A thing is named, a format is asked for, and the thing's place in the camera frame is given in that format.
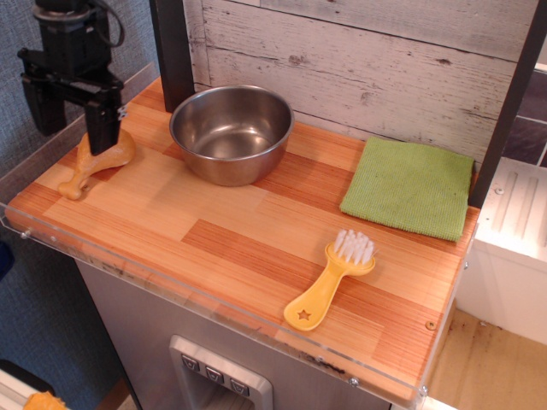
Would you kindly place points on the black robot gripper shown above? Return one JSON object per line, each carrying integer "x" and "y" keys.
{"x": 73, "y": 66}

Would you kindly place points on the toy chicken drumstick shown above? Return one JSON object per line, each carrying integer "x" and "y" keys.
{"x": 88, "y": 164}

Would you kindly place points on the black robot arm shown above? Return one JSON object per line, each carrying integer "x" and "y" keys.
{"x": 64, "y": 6}

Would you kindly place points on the green cloth towel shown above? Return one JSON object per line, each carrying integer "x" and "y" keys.
{"x": 411, "y": 187}

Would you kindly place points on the clear acrylic left guard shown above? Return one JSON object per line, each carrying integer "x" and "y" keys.
{"x": 40, "y": 159}

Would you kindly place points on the stainless steel bowl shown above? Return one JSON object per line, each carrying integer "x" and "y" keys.
{"x": 233, "y": 135}

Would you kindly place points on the grey toy fridge cabinet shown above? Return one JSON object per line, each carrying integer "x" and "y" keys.
{"x": 140, "y": 325}

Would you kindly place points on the silver dispenser panel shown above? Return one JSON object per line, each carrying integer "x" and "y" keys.
{"x": 208, "y": 380}

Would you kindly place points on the yellow scrub brush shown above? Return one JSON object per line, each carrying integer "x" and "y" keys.
{"x": 350, "y": 254}

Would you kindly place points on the white toy sink unit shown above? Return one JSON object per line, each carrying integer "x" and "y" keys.
{"x": 504, "y": 279}

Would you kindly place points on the dark left post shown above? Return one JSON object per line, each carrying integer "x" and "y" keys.
{"x": 173, "y": 51}

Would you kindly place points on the dark post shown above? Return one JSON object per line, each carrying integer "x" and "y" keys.
{"x": 516, "y": 92}
{"x": 173, "y": 51}

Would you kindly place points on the dark right post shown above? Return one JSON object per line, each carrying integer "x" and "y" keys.
{"x": 516, "y": 92}

